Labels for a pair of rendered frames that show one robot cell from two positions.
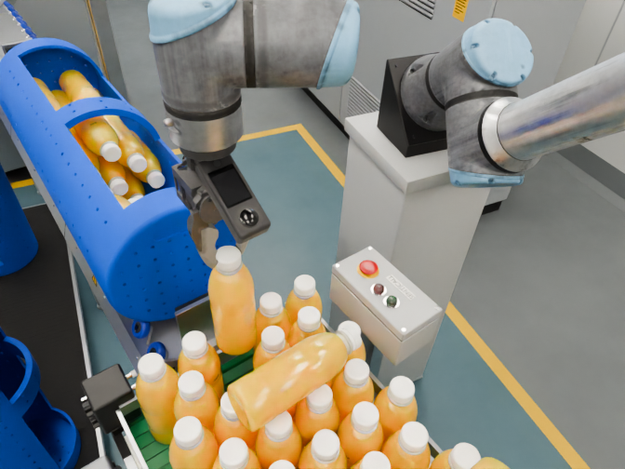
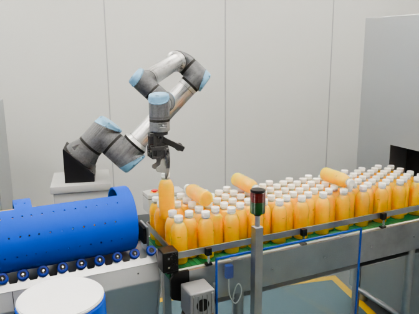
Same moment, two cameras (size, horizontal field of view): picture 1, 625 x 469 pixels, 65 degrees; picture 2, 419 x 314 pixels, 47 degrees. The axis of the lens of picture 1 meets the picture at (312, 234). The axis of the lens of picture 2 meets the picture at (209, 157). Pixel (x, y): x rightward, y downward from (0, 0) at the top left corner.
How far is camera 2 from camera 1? 2.15 m
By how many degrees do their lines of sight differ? 71
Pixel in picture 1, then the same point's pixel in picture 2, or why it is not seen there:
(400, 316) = (178, 190)
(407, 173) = (105, 182)
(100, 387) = (168, 250)
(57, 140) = (39, 212)
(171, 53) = (167, 104)
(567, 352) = not seen: hidden behind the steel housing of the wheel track
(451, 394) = not seen: outside the picture
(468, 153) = (131, 153)
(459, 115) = (118, 146)
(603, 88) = not seen: hidden behind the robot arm
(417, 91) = (85, 153)
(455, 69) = (104, 134)
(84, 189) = (89, 207)
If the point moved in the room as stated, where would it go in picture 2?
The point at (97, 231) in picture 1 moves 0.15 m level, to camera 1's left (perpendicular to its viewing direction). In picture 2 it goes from (116, 208) to (100, 220)
